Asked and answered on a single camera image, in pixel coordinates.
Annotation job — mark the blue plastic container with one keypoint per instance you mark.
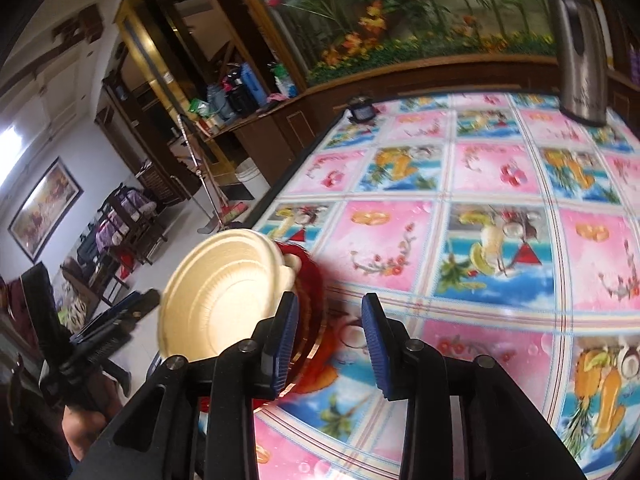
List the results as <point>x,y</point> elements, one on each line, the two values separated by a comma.
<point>254,82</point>

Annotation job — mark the gold trimmed wooden cabinet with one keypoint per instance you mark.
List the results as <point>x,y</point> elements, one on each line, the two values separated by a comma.
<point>165,85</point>

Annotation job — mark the green bag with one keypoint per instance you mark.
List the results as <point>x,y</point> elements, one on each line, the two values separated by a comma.
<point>198,106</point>

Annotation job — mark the beige ribbed plastic bowl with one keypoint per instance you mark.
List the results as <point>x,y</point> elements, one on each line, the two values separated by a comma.
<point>220,295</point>
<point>292,265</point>

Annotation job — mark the flower and bamboo mural panel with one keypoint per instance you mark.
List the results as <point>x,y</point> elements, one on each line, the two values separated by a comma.
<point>425,10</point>

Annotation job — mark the stainless steel thermos jug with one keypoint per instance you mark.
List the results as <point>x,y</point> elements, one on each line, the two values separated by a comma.
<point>577,60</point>

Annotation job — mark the blue-grey thermos jug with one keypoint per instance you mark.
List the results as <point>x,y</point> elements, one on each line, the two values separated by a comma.
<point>216,102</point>

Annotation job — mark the dark wooden chair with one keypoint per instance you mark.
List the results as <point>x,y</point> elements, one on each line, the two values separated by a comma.
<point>87,272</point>
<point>112,207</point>

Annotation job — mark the pink cloth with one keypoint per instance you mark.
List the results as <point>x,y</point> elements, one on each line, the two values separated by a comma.
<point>275,96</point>

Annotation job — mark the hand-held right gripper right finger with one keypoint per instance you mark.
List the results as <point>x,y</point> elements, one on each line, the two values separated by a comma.
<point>375,351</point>

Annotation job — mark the small black motor device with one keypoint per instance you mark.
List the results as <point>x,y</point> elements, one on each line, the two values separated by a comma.
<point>362,110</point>

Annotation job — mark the person's left hand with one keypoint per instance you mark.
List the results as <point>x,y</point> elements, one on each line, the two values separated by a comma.
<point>82,427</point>

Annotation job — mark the brown wicker cabinet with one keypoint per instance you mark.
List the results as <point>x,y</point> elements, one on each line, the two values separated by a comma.
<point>160,187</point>

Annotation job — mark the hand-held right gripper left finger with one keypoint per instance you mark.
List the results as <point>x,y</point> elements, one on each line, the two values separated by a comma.
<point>280,351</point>

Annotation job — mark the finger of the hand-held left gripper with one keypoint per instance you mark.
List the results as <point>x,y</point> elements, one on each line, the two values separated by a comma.
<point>105,348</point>
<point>145,302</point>

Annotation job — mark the red scalloped plate gold rim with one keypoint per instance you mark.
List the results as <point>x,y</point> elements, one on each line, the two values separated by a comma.
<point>311,310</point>

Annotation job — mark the white plastic bucket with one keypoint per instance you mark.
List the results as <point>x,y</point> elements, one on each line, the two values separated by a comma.
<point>247,175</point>

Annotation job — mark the broom with colourful bristles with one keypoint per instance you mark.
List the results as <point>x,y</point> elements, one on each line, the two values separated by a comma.
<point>235,212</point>

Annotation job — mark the black kettle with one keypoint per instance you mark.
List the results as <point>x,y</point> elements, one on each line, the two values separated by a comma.
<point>240,97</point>

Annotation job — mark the framed wall picture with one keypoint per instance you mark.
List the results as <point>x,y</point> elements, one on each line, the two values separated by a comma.
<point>45,210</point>

